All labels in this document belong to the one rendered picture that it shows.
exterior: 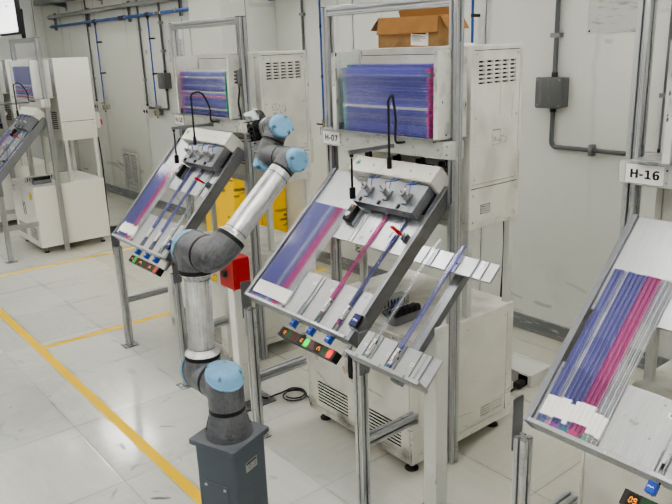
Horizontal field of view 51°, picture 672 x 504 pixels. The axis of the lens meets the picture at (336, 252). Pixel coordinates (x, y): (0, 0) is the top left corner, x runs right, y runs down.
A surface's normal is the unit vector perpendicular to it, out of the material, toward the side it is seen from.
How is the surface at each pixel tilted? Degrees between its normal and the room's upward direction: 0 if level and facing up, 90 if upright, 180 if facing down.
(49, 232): 90
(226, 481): 90
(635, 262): 44
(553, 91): 90
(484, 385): 90
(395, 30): 80
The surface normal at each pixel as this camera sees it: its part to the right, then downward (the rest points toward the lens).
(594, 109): -0.77, 0.21
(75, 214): 0.63, 0.19
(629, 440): -0.57, -0.54
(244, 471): 0.86, 0.11
